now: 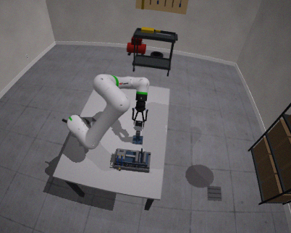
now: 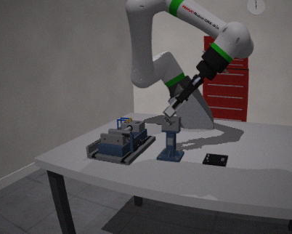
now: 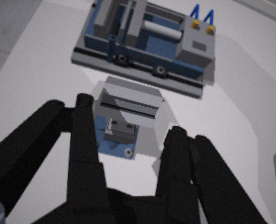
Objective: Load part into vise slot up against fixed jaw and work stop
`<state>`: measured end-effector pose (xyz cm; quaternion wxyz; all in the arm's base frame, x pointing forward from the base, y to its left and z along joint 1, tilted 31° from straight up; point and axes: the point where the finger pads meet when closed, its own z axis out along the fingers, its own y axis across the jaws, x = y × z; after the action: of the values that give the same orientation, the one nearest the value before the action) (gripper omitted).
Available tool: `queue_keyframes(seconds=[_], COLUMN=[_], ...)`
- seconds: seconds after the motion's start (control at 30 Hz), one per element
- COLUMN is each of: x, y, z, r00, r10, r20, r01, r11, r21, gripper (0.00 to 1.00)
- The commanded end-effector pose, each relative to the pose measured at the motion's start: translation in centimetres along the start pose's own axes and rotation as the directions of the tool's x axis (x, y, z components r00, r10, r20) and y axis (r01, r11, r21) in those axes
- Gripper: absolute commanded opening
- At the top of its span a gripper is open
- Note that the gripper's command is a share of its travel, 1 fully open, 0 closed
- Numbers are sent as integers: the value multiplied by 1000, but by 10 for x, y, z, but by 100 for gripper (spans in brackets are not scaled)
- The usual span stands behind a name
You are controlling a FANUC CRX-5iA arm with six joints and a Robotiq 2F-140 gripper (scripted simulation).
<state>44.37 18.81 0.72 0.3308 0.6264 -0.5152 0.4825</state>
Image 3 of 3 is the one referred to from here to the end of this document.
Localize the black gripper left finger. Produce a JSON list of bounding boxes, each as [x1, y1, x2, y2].
[[0, 80, 116, 224]]

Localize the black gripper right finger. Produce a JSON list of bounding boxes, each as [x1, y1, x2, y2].
[[154, 97, 268, 224]]

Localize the dark grey rectangular block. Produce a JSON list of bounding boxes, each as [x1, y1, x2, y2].
[[98, 76, 163, 128]]

